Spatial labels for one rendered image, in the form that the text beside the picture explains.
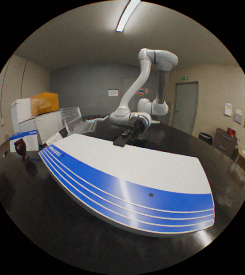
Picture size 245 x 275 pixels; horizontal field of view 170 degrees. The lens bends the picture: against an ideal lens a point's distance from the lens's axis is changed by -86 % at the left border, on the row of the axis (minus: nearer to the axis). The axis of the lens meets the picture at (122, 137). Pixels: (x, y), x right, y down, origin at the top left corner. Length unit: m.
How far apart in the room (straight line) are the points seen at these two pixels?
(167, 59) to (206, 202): 0.77
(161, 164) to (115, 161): 0.09
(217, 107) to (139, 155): 2.74
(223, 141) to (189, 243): 2.13
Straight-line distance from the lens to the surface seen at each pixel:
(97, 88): 3.07
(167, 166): 0.16
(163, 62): 0.76
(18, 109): 0.82
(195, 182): 0.16
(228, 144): 2.27
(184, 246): 0.25
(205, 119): 2.89
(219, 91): 2.90
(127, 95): 0.57
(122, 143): 0.19
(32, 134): 0.65
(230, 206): 0.41
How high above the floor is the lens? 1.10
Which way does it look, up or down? 23 degrees down
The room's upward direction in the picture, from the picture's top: straight up
